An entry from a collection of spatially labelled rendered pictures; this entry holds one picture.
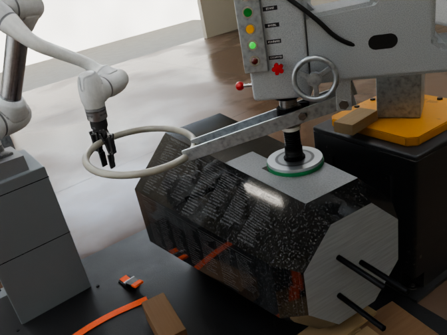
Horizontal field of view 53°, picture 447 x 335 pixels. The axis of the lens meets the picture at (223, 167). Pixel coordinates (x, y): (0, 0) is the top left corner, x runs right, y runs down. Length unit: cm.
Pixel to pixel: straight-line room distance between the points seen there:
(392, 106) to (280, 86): 80
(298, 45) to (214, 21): 872
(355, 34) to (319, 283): 81
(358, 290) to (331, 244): 28
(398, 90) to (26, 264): 202
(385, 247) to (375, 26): 78
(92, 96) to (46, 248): 96
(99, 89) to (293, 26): 89
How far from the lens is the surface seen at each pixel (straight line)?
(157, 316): 222
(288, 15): 147
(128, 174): 171
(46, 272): 263
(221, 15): 1028
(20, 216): 246
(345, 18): 147
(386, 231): 171
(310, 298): 158
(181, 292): 249
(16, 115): 255
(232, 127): 179
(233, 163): 183
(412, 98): 218
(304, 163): 169
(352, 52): 149
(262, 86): 153
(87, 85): 196
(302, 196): 153
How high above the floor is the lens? 160
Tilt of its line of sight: 25 degrees down
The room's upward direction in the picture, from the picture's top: 11 degrees counter-clockwise
